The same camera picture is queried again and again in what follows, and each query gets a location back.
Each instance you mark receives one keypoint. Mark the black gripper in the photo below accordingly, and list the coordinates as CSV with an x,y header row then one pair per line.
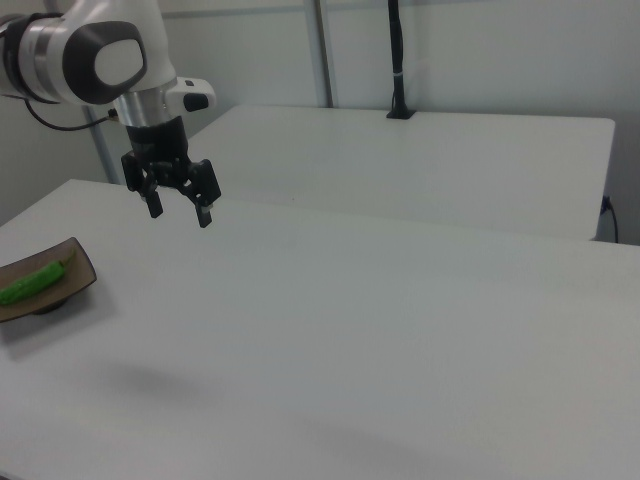
x,y
159,142

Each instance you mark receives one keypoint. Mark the green chili pepper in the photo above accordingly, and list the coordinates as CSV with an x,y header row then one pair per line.
x,y
35,282

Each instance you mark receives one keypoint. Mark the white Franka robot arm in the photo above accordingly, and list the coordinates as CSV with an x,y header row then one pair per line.
x,y
100,55

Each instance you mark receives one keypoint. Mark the square brown ceramic plate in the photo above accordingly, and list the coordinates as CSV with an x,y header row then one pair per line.
x,y
65,290

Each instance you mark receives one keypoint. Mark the white side table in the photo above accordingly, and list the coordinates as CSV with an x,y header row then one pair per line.
x,y
400,165

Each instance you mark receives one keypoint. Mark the grey partition post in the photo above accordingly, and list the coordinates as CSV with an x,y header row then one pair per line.
x,y
102,150
322,50

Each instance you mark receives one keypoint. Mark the black camera pole with base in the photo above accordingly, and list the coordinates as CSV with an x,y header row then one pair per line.
x,y
398,65

